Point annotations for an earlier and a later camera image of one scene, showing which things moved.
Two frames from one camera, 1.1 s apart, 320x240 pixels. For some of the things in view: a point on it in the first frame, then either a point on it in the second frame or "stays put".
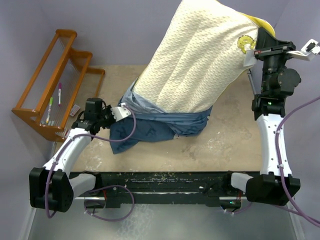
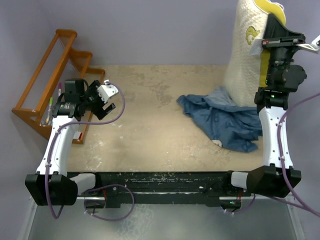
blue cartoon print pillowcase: x=146 y=123 → x=233 y=127
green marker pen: x=51 y=101 stays put
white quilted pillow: x=200 y=55 → x=242 y=73
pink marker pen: x=59 y=93 stays put
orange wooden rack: x=48 y=100 stays put
